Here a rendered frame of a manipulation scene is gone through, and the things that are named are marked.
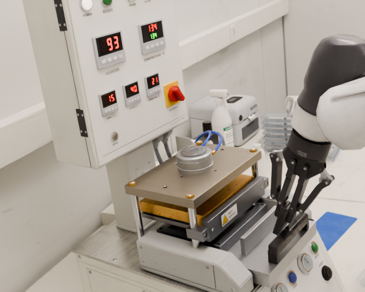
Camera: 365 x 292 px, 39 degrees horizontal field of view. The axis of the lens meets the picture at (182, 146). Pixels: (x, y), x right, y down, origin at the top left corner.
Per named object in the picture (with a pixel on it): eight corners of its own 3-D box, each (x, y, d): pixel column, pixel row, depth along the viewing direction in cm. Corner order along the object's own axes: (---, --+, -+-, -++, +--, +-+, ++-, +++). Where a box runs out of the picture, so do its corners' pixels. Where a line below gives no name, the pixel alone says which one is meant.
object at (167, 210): (142, 216, 114) (135, 178, 111) (199, 178, 131) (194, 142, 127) (206, 233, 104) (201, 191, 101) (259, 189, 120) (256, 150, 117)
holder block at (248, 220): (157, 239, 114) (156, 229, 113) (208, 200, 129) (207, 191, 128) (221, 257, 104) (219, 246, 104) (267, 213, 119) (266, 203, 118)
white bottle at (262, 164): (265, 185, 184) (262, 147, 179) (251, 185, 186) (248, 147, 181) (267, 179, 188) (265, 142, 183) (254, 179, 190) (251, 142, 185)
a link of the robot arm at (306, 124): (336, 124, 86) (325, 152, 89) (361, 102, 95) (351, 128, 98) (270, 95, 91) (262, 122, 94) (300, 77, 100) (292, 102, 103)
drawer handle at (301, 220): (267, 262, 101) (266, 244, 99) (300, 226, 112) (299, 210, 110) (277, 265, 100) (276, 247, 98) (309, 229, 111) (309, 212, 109)
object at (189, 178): (109, 217, 116) (99, 164, 112) (190, 165, 139) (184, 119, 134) (199, 241, 102) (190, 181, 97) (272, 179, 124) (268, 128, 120)
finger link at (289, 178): (297, 161, 96) (290, 158, 96) (280, 208, 102) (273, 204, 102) (306, 154, 99) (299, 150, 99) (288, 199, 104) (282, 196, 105)
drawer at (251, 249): (151, 254, 116) (146, 223, 113) (205, 211, 132) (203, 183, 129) (270, 291, 98) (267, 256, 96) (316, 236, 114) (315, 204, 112)
